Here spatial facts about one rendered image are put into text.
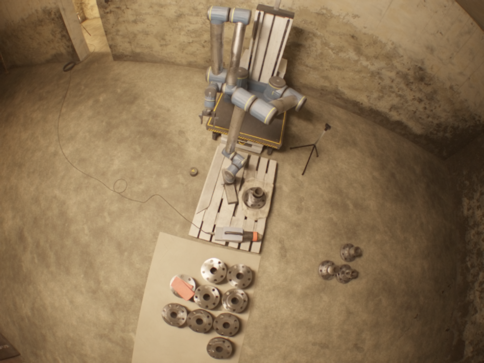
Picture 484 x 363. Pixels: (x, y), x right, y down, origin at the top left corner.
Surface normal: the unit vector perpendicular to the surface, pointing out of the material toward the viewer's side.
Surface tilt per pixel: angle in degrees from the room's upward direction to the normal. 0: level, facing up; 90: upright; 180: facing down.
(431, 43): 90
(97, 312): 0
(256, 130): 0
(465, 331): 90
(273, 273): 0
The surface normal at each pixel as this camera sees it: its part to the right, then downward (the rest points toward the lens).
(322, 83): -0.22, 0.88
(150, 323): 0.12, -0.40
